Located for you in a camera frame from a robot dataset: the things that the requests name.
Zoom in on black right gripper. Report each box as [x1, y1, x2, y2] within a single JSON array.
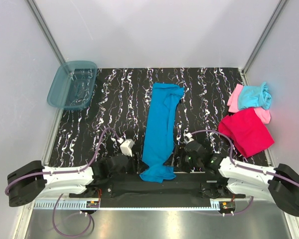
[[163, 144, 203, 173]]

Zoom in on blue t shirt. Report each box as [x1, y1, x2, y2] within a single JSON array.
[[140, 83, 184, 183]]

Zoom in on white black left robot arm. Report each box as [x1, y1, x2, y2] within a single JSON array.
[[5, 153, 139, 207]]

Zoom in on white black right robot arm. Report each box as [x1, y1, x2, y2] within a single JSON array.
[[170, 140, 299, 217]]

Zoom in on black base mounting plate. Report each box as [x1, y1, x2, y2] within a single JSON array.
[[68, 171, 247, 209]]

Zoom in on magenta t shirt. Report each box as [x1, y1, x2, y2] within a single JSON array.
[[218, 108, 275, 158]]

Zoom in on light pink t shirt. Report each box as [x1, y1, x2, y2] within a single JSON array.
[[227, 83, 272, 124]]

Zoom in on cyan t shirt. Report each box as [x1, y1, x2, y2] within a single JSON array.
[[238, 82, 272, 110]]

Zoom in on teal transparent plastic bin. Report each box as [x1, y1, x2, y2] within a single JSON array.
[[47, 61, 98, 111]]

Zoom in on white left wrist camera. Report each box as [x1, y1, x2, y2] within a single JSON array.
[[117, 138, 135, 157]]

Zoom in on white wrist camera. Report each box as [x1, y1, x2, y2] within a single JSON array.
[[184, 133, 194, 144], [117, 138, 135, 157]]

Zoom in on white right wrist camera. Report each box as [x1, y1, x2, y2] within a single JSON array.
[[184, 133, 194, 144]]

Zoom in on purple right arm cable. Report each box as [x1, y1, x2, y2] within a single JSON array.
[[189, 129, 299, 217]]

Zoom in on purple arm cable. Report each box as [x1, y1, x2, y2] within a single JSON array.
[[189, 129, 299, 217], [5, 127, 123, 237]]

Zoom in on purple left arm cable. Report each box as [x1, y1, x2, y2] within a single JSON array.
[[5, 127, 123, 237]]

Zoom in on left aluminium frame post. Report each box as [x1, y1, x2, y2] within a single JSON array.
[[25, 0, 66, 65]]

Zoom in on aluminium frame post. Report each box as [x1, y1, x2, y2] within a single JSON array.
[[25, 0, 66, 65], [241, 0, 289, 75]]

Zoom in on right aluminium frame post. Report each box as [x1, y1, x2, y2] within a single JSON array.
[[241, 0, 289, 75]]

